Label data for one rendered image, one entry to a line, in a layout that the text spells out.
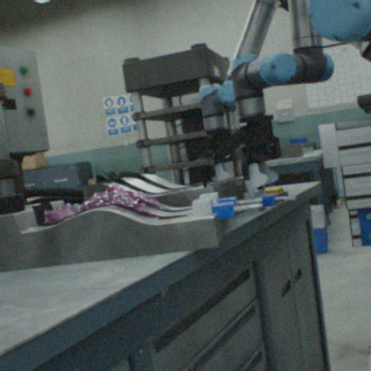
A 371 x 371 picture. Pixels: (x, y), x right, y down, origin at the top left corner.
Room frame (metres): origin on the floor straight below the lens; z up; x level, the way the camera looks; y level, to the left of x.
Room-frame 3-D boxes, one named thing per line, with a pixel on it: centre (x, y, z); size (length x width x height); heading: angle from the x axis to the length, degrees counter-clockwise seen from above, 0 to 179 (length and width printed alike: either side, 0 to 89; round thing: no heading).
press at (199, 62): (6.15, -0.20, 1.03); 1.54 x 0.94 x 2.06; 163
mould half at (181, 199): (1.48, 0.10, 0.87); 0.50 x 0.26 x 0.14; 64
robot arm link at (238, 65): (1.37, -0.20, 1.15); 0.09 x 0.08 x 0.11; 28
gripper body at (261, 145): (1.37, -0.21, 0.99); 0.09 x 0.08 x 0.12; 58
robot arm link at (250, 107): (1.37, -0.20, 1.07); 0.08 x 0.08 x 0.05
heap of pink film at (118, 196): (1.13, 0.18, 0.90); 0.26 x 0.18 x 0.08; 81
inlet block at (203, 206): (1.03, -0.08, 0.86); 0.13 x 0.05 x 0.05; 81
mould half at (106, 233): (1.12, 0.18, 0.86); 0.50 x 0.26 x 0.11; 81
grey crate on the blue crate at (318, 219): (4.62, -0.87, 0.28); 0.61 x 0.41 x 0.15; 73
